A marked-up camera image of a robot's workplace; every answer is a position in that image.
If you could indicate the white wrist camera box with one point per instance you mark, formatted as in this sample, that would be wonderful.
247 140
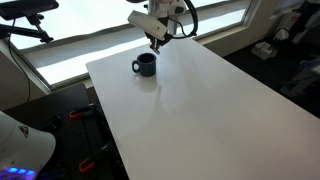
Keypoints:
147 23

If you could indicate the orange handled clamp far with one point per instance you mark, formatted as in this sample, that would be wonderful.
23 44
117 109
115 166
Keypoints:
79 113

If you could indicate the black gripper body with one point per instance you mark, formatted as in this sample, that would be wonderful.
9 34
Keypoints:
166 37

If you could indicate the black camera on stand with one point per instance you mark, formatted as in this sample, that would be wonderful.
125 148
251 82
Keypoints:
32 11

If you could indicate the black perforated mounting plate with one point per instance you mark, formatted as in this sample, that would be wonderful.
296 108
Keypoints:
76 140

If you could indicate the orange capped white marker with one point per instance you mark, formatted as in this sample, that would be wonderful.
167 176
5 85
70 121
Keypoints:
156 50

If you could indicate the white device on floor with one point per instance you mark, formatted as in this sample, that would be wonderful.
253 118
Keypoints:
264 50

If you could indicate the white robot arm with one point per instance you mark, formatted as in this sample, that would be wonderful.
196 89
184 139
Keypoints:
161 11

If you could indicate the orange handled clamp near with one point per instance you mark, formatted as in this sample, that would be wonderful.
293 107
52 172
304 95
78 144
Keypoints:
89 164

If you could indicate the dark green ceramic mug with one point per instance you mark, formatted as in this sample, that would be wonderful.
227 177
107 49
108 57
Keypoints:
145 65

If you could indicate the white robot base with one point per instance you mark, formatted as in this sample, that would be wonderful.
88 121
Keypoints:
24 151

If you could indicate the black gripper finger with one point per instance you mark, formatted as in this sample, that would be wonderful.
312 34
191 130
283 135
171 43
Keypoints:
160 44
152 44

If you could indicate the orange handled clamp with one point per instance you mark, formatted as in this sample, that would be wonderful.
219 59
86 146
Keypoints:
89 164
79 113

